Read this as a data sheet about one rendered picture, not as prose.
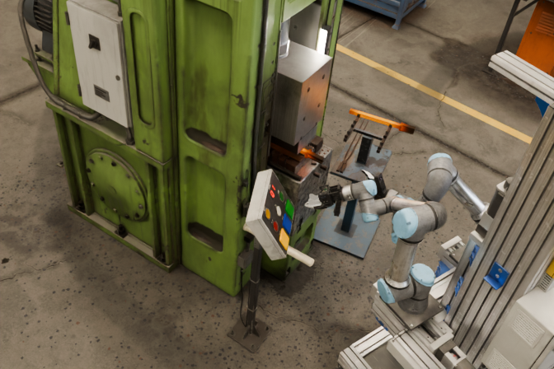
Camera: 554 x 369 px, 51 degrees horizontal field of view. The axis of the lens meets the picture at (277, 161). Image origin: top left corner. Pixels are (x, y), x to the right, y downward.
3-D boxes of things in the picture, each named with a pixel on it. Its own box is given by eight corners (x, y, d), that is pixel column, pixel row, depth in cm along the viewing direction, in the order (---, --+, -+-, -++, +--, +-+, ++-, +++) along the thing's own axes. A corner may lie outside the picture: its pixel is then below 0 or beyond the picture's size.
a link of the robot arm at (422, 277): (434, 296, 273) (442, 277, 264) (410, 303, 268) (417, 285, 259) (420, 276, 281) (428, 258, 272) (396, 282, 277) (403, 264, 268)
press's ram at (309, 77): (330, 112, 332) (340, 50, 305) (293, 146, 307) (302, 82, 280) (268, 85, 347) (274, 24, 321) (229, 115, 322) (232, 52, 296)
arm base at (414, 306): (434, 305, 281) (439, 293, 274) (411, 319, 273) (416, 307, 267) (412, 283, 289) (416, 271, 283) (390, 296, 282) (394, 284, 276)
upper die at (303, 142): (315, 137, 329) (317, 123, 323) (297, 155, 316) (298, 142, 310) (254, 108, 345) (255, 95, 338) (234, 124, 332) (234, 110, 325)
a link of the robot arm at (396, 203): (458, 199, 240) (396, 189, 286) (435, 204, 236) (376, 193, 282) (462, 226, 241) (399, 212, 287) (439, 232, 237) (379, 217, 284)
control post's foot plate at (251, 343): (274, 329, 357) (275, 319, 351) (253, 355, 343) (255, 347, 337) (246, 310, 365) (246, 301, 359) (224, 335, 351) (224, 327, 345)
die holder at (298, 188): (323, 201, 376) (333, 148, 347) (292, 237, 352) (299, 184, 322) (251, 165, 397) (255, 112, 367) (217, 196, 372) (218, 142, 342)
